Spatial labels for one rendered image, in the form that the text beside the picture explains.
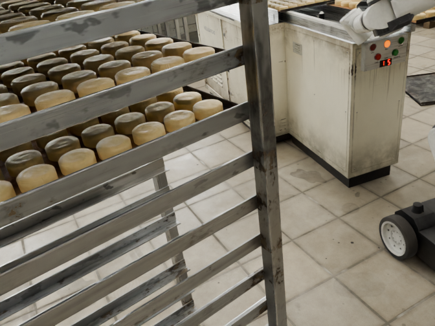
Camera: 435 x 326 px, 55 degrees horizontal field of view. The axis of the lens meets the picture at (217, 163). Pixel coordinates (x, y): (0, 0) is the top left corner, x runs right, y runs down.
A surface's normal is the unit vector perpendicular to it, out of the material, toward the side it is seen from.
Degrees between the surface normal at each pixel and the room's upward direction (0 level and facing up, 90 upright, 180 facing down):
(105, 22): 90
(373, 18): 89
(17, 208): 90
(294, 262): 0
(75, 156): 0
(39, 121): 90
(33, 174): 0
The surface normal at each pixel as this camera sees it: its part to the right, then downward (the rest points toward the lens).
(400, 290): -0.12, -0.86
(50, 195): 0.60, 0.33
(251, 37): -0.79, 0.38
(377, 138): 0.33, 0.43
